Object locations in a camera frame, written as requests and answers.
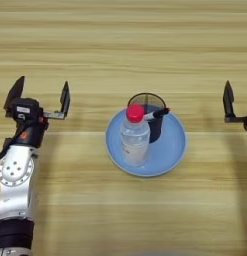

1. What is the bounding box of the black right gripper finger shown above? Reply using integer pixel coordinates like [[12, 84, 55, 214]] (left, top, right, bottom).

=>
[[222, 80, 237, 123]]

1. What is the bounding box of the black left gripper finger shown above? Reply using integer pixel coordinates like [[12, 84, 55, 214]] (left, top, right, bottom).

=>
[[59, 80, 71, 117], [3, 75, 26, 118]]

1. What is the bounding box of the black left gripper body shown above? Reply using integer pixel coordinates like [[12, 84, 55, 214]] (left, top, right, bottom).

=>
[[14, 111, 67, 150]]

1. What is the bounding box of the black mesh pen cup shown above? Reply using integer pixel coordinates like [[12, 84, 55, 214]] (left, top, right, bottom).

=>
[[127, 92, 167, 144]]

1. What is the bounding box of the clear bottle with red cap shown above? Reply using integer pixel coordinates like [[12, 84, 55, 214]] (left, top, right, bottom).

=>
[[120, 103, 152, 168]]

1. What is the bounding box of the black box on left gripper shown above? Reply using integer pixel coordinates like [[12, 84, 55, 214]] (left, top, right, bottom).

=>
[[11, 98, 42, 124]]

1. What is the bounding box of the light blue round plate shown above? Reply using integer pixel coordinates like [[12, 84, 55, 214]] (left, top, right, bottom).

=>
[[104, 107, 188, 178]]

